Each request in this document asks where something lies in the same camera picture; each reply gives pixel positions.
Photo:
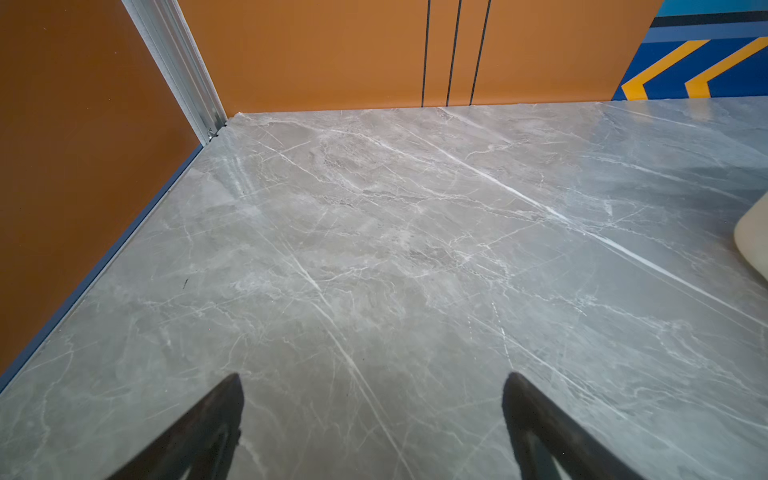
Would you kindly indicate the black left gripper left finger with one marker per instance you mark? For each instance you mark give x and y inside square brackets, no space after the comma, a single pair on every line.
[200,444]

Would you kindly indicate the white plastic bin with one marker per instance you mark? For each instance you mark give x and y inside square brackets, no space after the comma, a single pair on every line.
[751,236]

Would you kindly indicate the aluminium frame post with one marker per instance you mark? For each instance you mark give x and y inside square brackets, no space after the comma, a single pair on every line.
[166,34]

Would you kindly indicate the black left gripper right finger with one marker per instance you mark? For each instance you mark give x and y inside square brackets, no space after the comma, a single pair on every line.
[548,443]

